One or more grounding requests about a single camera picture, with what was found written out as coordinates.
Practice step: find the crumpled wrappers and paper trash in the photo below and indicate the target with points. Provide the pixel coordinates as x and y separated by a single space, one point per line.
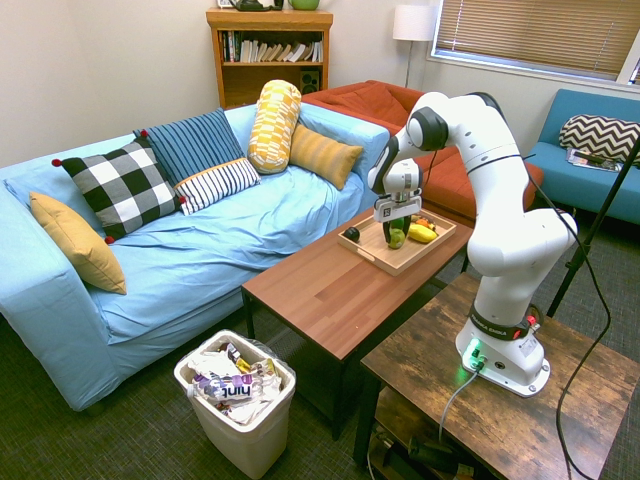
230 387

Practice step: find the white plastic trash bin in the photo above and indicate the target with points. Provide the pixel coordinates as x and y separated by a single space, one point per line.
250 440

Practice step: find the plain mustard yellow pillow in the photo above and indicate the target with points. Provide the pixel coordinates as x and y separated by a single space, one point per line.
80 245

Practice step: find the teal blue sofa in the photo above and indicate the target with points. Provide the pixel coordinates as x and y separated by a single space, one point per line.
585 195

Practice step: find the magazine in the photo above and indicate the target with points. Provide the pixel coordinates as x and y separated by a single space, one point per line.
590 160

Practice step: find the bin with clear plastic bag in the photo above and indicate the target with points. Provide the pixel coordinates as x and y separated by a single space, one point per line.
270 350

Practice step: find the blue striped pillow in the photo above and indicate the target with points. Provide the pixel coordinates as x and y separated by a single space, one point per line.
192 142

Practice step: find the row of books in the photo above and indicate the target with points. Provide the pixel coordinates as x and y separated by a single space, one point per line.
272 51

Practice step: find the white navy striped pillow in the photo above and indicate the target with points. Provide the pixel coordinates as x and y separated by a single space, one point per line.
220 182

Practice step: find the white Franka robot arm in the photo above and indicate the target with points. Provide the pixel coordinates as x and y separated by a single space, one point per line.
500 200

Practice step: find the light blue sofa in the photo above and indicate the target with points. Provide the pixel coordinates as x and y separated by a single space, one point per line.
210 245

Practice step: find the black camera stand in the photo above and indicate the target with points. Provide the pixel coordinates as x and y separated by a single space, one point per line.
595 220

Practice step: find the yellow patterned bolster pillow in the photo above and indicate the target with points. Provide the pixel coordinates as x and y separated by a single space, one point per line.
274 127

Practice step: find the small orange fruit toy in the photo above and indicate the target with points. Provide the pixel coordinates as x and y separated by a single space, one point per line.
426 223

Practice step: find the wooden coffee table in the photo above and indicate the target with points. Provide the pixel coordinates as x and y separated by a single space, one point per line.
340 395

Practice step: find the wooden bookshelf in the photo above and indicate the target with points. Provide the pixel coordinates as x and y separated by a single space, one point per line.
272 80

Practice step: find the wooden serving tray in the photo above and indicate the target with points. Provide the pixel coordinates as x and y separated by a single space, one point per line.
395 260

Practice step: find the orange red sofa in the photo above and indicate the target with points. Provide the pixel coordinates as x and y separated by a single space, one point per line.
370 102

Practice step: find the brown window blinds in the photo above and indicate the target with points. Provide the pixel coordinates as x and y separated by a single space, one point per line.
535 35

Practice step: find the mustard striped lumbar pillow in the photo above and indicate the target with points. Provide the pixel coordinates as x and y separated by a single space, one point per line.
325 155

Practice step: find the green ceramic pot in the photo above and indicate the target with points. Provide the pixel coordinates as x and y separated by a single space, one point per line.
304 4

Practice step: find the dark round fruit toy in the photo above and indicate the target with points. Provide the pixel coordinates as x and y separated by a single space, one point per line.
352 233

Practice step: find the yellow banana toy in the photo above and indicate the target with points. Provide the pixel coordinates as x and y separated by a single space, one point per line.
422 234

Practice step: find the rustic wooden side table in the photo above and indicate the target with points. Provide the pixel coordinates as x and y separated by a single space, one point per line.
500 415

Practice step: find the small black speaker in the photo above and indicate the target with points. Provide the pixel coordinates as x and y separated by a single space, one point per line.
310 82

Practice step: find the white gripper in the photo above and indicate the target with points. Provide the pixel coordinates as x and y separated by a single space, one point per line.
402 204

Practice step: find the white floor lamp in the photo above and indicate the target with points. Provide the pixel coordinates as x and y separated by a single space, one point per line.
414 22

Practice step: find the green pear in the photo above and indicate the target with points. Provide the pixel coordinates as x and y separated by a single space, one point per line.
397 239

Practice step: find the black object on bookshelf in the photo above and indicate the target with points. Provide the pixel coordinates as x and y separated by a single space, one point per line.
252 5

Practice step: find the black white checked pillow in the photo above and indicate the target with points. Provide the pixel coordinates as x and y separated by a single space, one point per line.
122 187

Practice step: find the black white chevron pillow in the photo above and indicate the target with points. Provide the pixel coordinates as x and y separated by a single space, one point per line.
600 137

